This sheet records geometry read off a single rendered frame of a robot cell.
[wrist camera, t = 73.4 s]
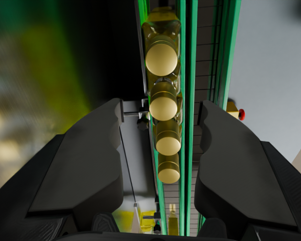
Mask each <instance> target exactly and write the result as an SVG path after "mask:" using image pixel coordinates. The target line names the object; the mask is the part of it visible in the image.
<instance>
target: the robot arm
mask: <svg viewBox="0 0 301 241"><path fill-rule="evenodd" d="M122 122H124V106H123V99H119V98H114V99H112V100H110V101H108V102H107V103H105V104H103V105H102V106H100V107H98V108H97V109H95V110H93V111H92V112H90V113H88V114H87V115H85V116H84V117H82V118H81V119H80V120H78V121H77V122H76V123H75V124H74V125H73V126H72V127H71V128H70V129H69V130H68V131H67V132H66V133H65V134H57V135H55V136H54V137H53V138H52V139H51V140H50V141H49V142H48V143H47V144H46V145H45V146H44V147H43V148H42V149H41V150H40V151H39V152H38V153H37V154H36V155H35V156H33V157H32V158H31V159H30V160H29V161H28V162H27V163H26V164H25V165H24V166H23V167H22V168H21V169H20V170H19V171H18V172H16V173H15V174H14V175H13V176H12V177H11V178H10V179H9V180H8V181H7V182H6V183H5V184H4V185H3V186H2V187H1V188H0V241H301V173H300V172H299V171H298V170H297V169H296V168H295V167H294V166H293V165H292V164H291V163H290V162H289V161H288V160H287V159H286V158H285V157H284V156H283V155H282V154H281V153H280V152H279V151H278V150H277V149H276V148H275V147H274V146H273V145H272V144H271V143H270V142H266V141H261V140H260V139H259V138H258V137H257V136H256V135H255V134H254V132H253V131H252V130H251V129H249V128H248V127H247V126H246V125H245V124H244V123H242V122H241V121H240V120H238V119H237V118H235V117H234V116H232V115H231V114H229V113H228V112H226V111H225V110H223V109H222V108H220V107H218V106H217V105H215V104H214V103H212V102H211V101H209V100H204V101H200V102H199V108H198V118H197V125H199V126H200V127H201V129H202V135H201V140H200V148H201V149H202V151H203V152H204V154H203V155H202V156H201V157H200V162H199V167H198V172H197V178H196V183H195V192H194V206H195V208H196V210H197V211H198V212H199V213H200V214H201V215H202V216H204V217H205V218H206V220H205V222H204V223H203V225H202V227H201V229H200V231H199V233H198V234H197V236H196V237H193V236H176V235H159V234H143V233H126V232H120V231H119V229H118V226H117V224H116V222H115V220H114V218H113V215H112V214H111V213H112V212H114V211H115V210H116V209H118V208H119V207H120V206H121V205H122V203H123V177H122V169H121V160H120V154H119V152H118V151H117V150H116V149H117V148H118V147H119V146H120V143H121V142H120V133H119V126H120V125H121V124H122Z"/></svg>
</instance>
